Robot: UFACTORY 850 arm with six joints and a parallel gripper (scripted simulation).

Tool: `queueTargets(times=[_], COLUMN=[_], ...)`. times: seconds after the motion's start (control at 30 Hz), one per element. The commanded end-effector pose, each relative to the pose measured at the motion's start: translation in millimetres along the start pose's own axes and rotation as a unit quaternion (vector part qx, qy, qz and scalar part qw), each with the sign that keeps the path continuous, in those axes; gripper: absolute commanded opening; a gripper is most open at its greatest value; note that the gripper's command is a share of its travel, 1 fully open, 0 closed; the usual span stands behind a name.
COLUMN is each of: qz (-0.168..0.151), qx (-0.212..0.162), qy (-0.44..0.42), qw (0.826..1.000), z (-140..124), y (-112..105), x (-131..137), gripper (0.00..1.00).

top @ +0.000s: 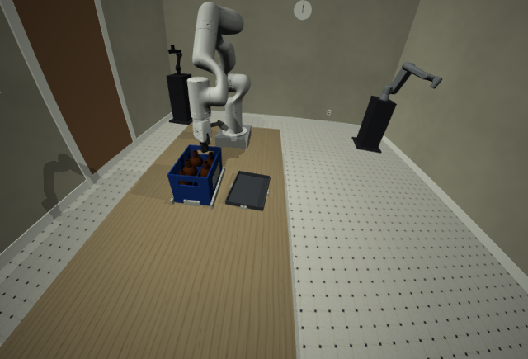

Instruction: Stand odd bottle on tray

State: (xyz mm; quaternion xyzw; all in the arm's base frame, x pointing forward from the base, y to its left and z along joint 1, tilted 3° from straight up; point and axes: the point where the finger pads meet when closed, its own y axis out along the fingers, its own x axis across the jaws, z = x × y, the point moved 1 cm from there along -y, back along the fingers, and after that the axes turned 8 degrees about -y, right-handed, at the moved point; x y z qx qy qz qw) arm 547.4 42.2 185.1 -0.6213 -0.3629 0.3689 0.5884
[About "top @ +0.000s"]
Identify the blue bottle crate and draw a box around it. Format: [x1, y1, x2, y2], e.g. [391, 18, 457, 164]
[167, 144, 223, 205]

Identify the brown glass bottle with green label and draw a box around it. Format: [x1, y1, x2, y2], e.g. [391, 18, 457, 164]
[200, 160, 211, 177]

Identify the brown ceramic bottle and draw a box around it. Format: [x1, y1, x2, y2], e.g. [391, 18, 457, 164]
[206, 152, 215, 166]
[191, 150, 203, 167]

